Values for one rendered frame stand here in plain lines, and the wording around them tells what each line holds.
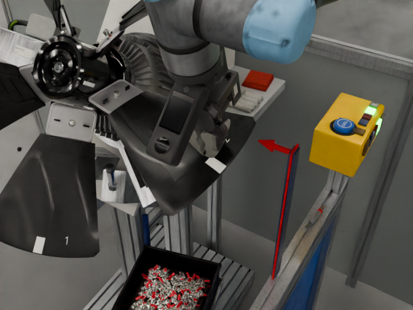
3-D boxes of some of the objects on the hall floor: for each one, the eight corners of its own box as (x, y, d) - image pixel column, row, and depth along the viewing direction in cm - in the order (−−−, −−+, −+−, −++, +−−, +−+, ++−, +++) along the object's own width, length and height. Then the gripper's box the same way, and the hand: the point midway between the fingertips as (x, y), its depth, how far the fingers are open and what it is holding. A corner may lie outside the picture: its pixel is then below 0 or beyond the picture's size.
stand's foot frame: (160, 236, 214) (159, 224, 209) (253, 283, 196) (254, 270, 191) (59, 351, 174) (55, 340, 169) (163, 424, 156) (162, 413, 151)
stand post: (141, 324, 182) (109, 134, 122) (160, 336, 179) (137, 146, 119) (133, 334, 179) (97, 144, 120) (153, 346, 176) (125, 157, 116)
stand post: (175, 280, 197) (156, 10, 121) (194, 290, 193) (186, 19, 118) (169, 288, 194) (145, 17, 119) (188, 298, 191) (176, 26, 115)
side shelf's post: (212, 249, 209) (214, 85, 154) (220, 253, 207) (225, 88, 153) (207, 255, 206) (207, 91, 152) (215, 259, 205) (218, 95, 150)
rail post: (292, 345, 176) (328, 194, 125) (303, 351, 174) (343, 200, 123) (288, 354, 173) (322, 203, 122) (298, 360, 172) (337, 210, 120)
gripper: (240, 41, 64) (252, 136, 81) (182, 24, 67) (206, 119, 85) (208, 87, 60) (227, 176, 77) (149, 66, 64) (180, 156, 81)
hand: (206, 154), depth 79 cm, fingers closed
